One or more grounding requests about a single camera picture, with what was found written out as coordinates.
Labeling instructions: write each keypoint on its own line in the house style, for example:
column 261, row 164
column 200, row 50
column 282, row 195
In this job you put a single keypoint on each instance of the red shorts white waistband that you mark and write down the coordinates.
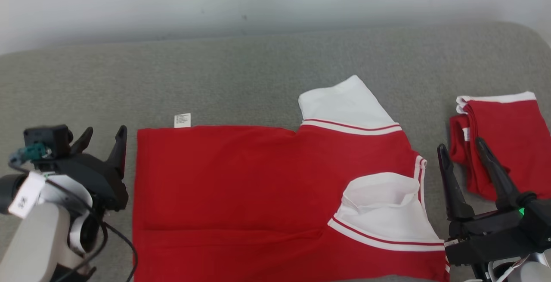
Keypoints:
column 512, row 144

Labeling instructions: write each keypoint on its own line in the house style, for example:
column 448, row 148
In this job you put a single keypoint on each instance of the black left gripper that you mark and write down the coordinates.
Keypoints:
column 94, row 178

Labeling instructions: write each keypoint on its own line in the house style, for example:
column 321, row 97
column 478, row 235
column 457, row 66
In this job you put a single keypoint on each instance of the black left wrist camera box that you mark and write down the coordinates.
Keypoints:
column 47, row 137

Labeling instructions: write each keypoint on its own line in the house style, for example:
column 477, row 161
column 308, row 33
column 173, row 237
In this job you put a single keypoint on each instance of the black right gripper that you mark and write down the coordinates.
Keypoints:
column 486, row 241

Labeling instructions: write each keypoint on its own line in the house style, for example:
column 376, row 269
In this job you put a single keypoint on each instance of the red jersey white sleeves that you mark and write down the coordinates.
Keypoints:
column 241, row 187

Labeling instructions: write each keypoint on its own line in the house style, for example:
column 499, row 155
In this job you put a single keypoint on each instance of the white paper label tag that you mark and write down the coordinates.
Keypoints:
column 26, row 193

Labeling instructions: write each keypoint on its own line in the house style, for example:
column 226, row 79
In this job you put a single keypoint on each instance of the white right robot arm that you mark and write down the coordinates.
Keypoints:
column 536, row 221

